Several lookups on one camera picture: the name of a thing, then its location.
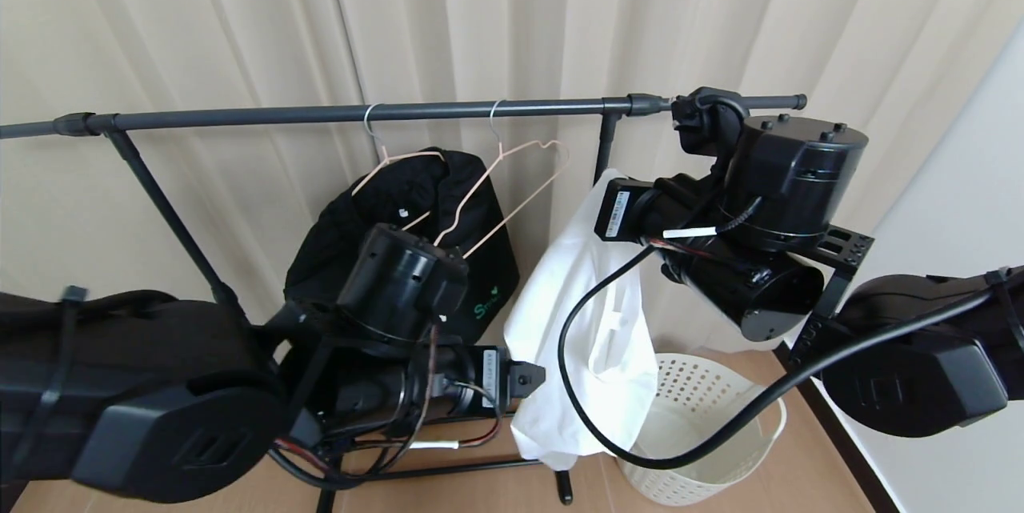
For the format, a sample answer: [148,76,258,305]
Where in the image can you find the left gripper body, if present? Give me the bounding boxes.
[380,343,514,422]

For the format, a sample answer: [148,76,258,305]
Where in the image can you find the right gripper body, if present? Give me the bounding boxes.
[596,175,733,258]

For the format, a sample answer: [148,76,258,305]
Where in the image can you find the white printed T-shirt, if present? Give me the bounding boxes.
[504,169,661,472]

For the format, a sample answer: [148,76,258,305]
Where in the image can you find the black printed shorts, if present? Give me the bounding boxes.
[284,149,521,346]

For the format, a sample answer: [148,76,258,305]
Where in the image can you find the pink clothes hanger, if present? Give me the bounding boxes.
[432,100,570,260]
[350,103,446,232]

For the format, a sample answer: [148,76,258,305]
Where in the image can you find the white laundry basket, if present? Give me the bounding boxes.
[616,353,789,507]

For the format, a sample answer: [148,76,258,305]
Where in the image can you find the black clothes rack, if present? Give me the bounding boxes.
[0,93,807,513]

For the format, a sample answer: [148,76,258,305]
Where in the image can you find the beige curtain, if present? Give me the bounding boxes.
[0,0,1024,359]

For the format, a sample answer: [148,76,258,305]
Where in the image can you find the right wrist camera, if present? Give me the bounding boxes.
[670,86,751,158]

